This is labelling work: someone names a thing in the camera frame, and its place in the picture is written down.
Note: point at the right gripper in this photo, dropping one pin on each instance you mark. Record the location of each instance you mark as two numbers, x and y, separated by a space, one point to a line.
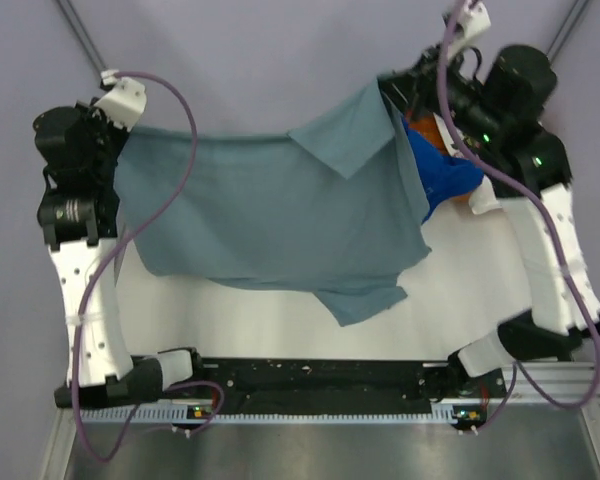
411 89

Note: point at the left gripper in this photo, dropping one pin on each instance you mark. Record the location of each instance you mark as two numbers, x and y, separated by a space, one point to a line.
97 118

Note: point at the grey-blue t shirt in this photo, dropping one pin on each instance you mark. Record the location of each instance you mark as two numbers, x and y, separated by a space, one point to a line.
333 208

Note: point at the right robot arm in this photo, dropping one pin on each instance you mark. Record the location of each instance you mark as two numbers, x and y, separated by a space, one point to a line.
531 179

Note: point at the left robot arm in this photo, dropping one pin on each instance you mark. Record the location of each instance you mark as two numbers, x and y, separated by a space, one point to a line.
80 145

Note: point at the orange basket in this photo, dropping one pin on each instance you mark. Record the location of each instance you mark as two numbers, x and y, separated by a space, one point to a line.
427 131

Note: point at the royal blue t shirt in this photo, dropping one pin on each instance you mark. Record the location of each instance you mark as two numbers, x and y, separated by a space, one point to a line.
445 175

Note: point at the white printed t shirt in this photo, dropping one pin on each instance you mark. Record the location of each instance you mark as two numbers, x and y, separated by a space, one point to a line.
482 199

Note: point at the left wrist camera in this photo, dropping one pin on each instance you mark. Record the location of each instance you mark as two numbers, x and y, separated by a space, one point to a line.
125 97

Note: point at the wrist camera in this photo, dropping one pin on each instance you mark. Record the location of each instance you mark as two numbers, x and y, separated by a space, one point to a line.
125 97
467 20

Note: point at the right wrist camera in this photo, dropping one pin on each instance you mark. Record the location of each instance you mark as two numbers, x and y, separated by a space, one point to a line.
467 20

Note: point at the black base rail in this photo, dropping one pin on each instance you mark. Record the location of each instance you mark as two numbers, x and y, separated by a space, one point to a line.
315 387

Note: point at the aluminium frame profile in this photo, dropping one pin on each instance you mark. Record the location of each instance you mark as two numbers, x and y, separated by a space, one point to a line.
565 382

